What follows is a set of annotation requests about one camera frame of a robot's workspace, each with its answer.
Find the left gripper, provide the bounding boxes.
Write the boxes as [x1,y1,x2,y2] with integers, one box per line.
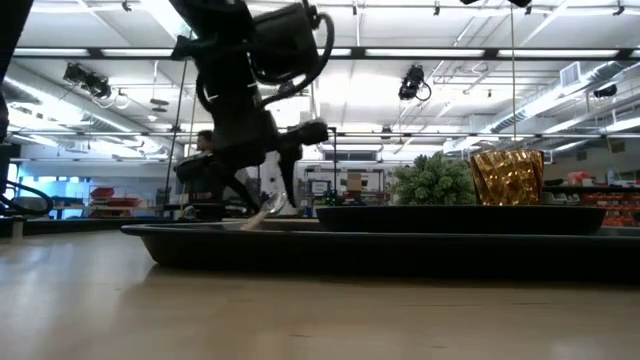
[209,107,330,215]

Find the silver spoon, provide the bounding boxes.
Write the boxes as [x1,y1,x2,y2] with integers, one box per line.
[239,192,289,232]

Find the black plastic tray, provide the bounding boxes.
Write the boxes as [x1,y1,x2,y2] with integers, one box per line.
[119,219,640,284]

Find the amber glass cup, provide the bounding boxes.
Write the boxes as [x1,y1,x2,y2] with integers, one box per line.
[469,148,545,207]

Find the dark grey plate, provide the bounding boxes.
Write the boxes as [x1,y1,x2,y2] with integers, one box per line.
[315,204,607,236]

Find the white cylindrical tank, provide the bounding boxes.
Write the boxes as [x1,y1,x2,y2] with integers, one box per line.
[259,148,300,205]

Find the person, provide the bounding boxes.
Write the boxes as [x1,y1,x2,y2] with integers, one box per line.
[174,129,226,222]

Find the white ceiling air vent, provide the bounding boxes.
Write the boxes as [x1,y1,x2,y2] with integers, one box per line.
[559,61,583,89]

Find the red storage bins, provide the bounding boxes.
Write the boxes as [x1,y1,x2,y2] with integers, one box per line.
[89,187,144,209]

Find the green artificial plant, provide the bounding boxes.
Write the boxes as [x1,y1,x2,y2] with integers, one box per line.
[390,152,479,207]

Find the black ceiling light cluster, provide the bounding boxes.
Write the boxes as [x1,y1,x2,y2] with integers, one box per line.
[63,62,112,100]

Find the shelf with storage bins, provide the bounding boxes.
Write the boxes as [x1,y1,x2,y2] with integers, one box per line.
[542,177,640,227]

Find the black overhead frame bar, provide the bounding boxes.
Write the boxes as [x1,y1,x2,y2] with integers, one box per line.
[9,46,640,61]

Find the black metal stand frame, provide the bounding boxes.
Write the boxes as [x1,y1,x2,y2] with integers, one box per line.
[319,127,339,205]

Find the thin yellow hanging cord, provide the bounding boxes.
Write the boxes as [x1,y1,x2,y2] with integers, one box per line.
[508,4,517,151]

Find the black hanging camera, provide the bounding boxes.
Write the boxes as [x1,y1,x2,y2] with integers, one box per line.
[398,64,432,102]

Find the black hanging cable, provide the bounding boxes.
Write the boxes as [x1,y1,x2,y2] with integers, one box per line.
[162,57,189,209]

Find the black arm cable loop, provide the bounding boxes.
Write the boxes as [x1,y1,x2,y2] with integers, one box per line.
[254,12,335,109]

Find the black table edge frame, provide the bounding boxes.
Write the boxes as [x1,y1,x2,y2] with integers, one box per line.
[22,217,166,237]

